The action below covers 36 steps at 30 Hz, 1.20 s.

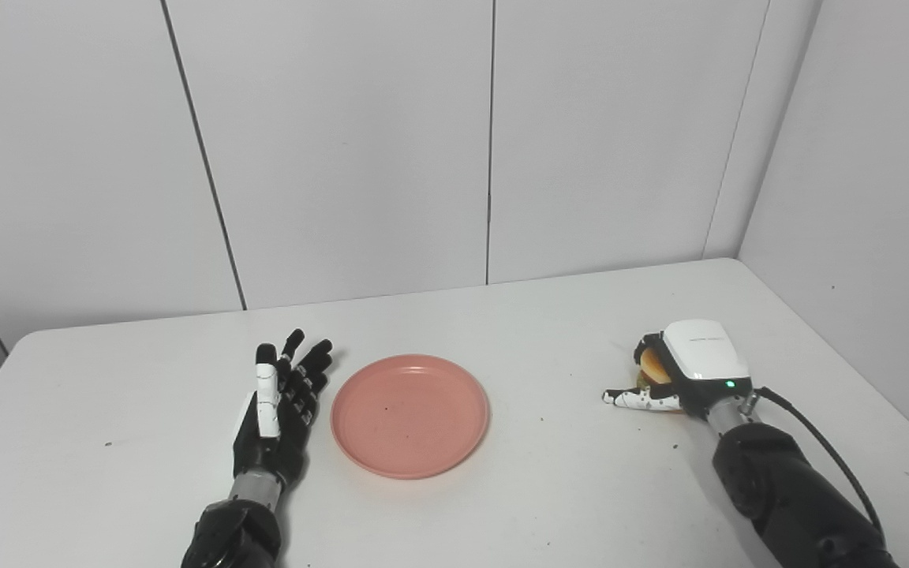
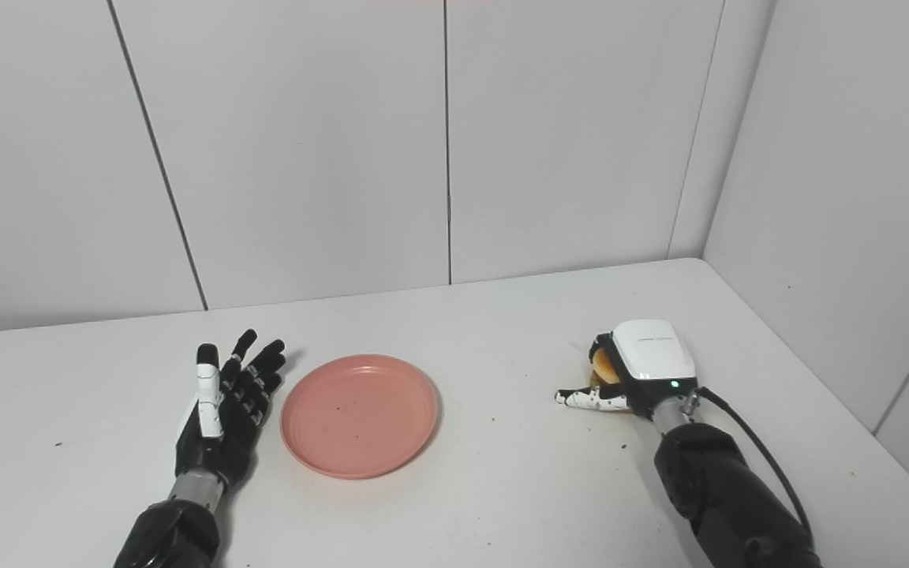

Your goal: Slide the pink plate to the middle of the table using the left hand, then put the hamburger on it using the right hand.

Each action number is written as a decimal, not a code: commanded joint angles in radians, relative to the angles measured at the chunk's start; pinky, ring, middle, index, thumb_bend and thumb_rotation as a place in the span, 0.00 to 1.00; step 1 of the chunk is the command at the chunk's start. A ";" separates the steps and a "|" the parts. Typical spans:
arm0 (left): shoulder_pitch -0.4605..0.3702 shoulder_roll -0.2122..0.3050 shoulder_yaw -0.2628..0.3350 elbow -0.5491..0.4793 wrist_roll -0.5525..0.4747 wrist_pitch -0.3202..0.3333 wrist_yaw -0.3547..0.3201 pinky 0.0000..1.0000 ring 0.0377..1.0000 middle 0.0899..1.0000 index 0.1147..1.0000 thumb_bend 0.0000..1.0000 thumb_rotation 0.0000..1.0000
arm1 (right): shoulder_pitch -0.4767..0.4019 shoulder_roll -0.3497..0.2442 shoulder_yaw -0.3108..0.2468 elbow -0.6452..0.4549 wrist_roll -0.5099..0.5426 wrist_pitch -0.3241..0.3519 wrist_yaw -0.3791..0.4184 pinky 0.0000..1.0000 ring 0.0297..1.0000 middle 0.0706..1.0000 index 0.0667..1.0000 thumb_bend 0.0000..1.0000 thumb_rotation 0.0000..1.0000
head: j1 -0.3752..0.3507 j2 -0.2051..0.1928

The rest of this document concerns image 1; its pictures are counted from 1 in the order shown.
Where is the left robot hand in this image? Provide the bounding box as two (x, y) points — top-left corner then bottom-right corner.
(232, 328), (334, 491)

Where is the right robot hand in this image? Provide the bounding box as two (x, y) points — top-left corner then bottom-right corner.
(602, 319), (754, 418)

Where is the toy hamburger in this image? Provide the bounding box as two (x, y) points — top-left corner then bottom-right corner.
(635, 349), (672, 391)

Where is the pink plate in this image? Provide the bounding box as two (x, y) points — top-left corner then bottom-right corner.
(331, 354), (492, 480)

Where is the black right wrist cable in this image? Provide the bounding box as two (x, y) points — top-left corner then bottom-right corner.
(750, 387), (886, 545)

